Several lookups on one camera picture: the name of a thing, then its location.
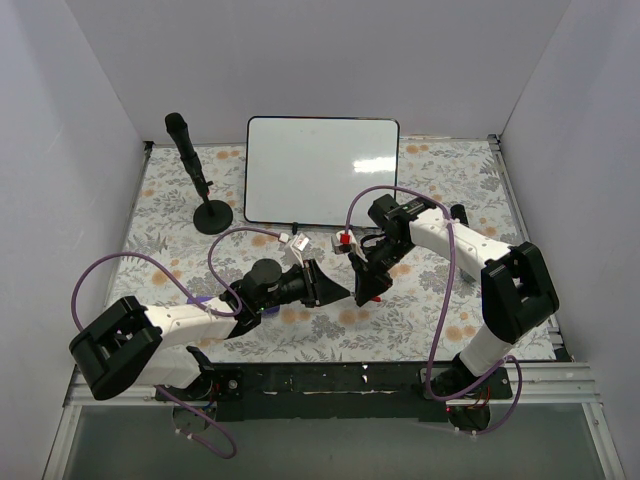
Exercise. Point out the black silver microphone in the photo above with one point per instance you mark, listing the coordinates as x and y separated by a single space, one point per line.
458 213

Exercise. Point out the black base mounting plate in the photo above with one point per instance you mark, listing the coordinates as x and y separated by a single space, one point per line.
261 391

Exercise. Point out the floral patterned table mat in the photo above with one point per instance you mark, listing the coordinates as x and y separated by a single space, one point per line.
168 259

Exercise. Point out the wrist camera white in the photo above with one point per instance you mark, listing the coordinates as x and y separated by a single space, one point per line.
344 242
294 246

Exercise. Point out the white whiteboard black frame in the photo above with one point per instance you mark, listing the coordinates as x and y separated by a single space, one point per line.
307 170

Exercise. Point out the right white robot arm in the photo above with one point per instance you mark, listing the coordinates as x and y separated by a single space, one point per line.
517 293

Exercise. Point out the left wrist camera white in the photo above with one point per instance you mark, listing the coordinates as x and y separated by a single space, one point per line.
294 246

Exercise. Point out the black microphone on stand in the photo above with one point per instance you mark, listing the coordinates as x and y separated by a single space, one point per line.
177 129

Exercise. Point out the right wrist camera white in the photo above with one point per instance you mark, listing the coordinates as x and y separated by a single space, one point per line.
344 242

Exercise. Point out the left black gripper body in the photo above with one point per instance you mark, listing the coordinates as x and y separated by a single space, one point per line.
308 283

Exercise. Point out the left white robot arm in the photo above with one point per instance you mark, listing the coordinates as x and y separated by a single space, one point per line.
130 343

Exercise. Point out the purple foam microphone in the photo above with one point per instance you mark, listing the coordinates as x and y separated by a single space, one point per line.
200 301

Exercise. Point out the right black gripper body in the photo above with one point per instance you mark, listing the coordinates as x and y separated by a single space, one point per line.
368 265

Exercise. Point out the black round microphone stand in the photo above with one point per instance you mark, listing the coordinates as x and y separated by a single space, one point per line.
211 217

